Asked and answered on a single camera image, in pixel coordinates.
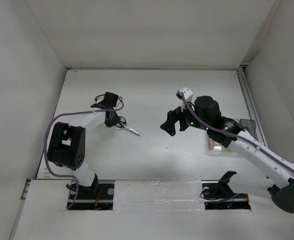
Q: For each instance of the clear plastic tray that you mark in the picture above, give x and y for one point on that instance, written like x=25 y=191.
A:
x=222 y=152

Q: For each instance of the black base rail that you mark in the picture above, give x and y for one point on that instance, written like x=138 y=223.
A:
x=107 y=193

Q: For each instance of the black handled scissors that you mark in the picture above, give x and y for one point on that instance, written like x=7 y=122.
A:
x=122 y=124

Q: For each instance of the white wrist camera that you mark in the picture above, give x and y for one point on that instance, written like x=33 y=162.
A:
x=97 y=100
x=185 y=95

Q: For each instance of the aluminium side rail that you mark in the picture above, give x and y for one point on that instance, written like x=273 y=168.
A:
x=251 y=108

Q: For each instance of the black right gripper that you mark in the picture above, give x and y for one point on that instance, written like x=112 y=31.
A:
x=173 y=116

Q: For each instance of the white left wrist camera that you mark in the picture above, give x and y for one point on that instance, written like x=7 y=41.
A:
x=97 y=100

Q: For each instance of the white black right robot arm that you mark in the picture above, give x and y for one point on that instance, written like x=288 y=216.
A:
x=278 y=182

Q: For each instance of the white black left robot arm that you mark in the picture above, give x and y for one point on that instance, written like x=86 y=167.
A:
x=64 y=144

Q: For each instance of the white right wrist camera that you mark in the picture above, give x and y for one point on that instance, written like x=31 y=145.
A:
x=185 y=95

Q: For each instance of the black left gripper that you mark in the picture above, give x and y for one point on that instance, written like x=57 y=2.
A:
x=113 y=122

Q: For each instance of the orange highlighter grey cap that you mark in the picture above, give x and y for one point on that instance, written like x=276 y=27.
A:
x=213 y=146

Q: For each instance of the smoked grey plastic tray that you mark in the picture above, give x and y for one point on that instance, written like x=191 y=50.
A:
x=249 y=125

